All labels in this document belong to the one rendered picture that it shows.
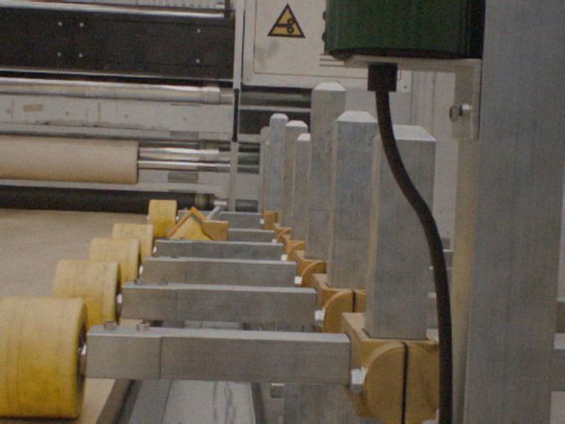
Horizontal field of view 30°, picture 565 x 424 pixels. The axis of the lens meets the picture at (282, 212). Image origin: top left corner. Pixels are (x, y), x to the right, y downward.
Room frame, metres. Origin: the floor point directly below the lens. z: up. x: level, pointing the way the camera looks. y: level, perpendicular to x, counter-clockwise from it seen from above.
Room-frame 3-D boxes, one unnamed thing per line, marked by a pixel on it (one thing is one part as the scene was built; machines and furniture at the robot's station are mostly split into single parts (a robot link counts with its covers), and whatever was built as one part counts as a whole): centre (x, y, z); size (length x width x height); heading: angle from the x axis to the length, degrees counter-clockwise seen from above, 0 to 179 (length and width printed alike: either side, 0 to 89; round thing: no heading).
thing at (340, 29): (0.43, -0.04, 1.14); 0.06 x 0.06 x 0.02
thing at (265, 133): (2.67, 0.05, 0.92); 0.04 x 0.04 x 0.48; 3
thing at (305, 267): (1.20, -0.04, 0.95); 0.14 x 0.06 x 0.05; 3
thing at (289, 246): (1.45, -0.03, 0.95); 0.14 x 0.06 x 0.05; 3
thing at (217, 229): (1.71, 0.14, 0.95); 0.10 x 0.04 x 0.10; 93
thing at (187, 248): (1.47, -0.04, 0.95); 0.50 x 0.04 x 0.04; 93
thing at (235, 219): (2.22, 0.00, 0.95); 0.50 x 0.04 x 0.04; 93
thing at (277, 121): (2.18, 0.02, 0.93); 0.04 x 0.04 x 0.48; 3
